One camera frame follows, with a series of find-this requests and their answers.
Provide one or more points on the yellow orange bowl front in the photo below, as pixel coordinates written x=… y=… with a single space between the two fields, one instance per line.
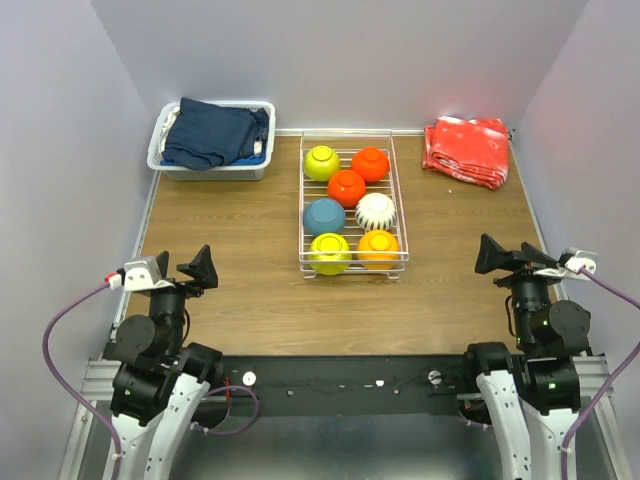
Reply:
x=378 y=249

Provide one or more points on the blue cloth in basket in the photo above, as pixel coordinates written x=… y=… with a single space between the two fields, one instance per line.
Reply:
x=253 y=160

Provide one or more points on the white cloth in basket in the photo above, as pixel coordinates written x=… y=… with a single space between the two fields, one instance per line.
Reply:
x=166 y=127

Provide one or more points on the red white folded towel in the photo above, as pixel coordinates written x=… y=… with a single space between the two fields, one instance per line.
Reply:
x=474 y=151

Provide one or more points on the lime green bowl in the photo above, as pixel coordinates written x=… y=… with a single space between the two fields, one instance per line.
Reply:
x=330 y=254
x=321 y=163

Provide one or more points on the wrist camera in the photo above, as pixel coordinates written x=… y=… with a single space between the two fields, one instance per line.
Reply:
x=573 y=264
x=138 y=275

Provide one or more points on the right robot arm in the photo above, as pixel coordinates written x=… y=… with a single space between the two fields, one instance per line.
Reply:
x=535 y=397

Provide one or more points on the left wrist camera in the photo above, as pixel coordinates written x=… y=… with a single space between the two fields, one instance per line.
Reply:
x=138 y=275

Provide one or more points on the dark blue jeans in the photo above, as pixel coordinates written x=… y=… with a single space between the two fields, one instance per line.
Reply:
x=206 y=136

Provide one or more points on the lime green bowl front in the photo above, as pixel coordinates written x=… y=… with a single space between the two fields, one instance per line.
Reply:
x=330 y=254

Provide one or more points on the blue bowl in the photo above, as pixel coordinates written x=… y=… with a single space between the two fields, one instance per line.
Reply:
x=324 y=215

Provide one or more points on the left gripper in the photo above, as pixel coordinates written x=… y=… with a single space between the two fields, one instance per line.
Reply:
x=202 y=269

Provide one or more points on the white black striped bowl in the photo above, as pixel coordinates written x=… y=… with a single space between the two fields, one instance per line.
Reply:
x=375 y=211

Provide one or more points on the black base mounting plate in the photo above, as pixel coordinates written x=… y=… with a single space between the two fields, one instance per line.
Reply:
x=349 y=385

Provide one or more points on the white wire dish rack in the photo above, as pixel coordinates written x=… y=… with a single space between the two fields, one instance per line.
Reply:
x=351 y=216

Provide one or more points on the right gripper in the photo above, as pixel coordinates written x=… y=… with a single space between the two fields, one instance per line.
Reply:
x=492 y=255

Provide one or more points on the white plastic laundry basket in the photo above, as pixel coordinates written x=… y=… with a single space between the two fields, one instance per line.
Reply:
x=233 y=172

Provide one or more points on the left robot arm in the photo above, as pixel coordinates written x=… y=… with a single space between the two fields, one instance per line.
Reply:
x=161 y=379

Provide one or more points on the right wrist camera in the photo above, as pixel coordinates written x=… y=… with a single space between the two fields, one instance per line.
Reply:
x=573 y=264

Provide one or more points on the aluminium frame rail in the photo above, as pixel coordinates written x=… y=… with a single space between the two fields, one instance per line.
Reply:
x=98 y=379

